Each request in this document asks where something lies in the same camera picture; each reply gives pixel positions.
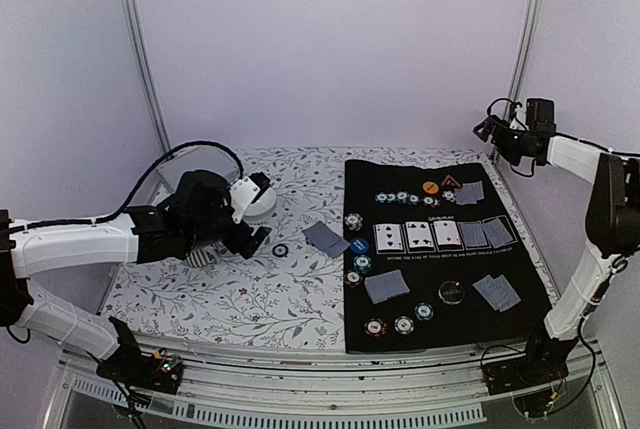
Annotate four of clubs card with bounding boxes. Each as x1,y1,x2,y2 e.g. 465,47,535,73
404,221,436,252

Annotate clear round dealer button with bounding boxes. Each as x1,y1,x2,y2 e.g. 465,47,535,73
438,280,466,306

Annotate grey box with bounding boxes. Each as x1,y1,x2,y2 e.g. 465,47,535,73
157,146,239,189

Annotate green 50 chip row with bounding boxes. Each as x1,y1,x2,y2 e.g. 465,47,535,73
374,191,421,205

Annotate orange big blind button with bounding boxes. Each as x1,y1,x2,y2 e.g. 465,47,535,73
422,181,440,195

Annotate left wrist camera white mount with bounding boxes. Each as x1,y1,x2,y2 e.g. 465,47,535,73
230,172,272,224

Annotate striped mug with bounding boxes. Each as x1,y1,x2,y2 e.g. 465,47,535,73
184,245,218,268

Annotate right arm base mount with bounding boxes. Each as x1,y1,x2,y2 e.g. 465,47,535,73
480,329,578,395

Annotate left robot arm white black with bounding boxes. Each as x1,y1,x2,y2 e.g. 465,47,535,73
1,170,276,383

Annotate white bowl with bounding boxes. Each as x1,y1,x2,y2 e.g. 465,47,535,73
243,188,277,223

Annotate blue small blind button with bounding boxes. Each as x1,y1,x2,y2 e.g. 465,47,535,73
350,238,370,254

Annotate black poker mat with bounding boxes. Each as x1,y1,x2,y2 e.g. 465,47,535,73
343,159,551,353

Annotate three of spades card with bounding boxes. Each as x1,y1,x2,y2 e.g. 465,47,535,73
374,223,405,254

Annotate left aluminium frame post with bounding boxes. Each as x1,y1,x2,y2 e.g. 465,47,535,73
121,0,171,152

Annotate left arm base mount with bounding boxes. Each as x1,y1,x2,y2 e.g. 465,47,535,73
96,317,184,395

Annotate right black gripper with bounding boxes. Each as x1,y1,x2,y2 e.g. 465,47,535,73
478,115,535,166

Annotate single chip on table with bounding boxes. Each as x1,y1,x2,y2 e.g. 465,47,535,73
272,243,289,258

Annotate right aluminium frame post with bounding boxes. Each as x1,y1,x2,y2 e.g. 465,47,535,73
508,0,543,101

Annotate community card face down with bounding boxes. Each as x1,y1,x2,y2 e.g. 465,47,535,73
482,216,516,248
458,222,490,249

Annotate front aluminium rail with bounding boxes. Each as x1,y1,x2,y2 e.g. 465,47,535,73
42,333,626,429

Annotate triangular all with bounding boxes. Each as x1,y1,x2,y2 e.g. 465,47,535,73
440,174,463,191

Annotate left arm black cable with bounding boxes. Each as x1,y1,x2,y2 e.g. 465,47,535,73
9,140,246,230

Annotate aluminium frame post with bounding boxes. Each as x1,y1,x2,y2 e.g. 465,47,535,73
121,0,171,152
508,0,543,101

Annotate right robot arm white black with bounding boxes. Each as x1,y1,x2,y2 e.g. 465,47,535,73
473,115,639,342

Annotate dealt card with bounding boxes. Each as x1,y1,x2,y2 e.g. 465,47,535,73
464,181,485,201
473,275,521,312
302,221,350,258

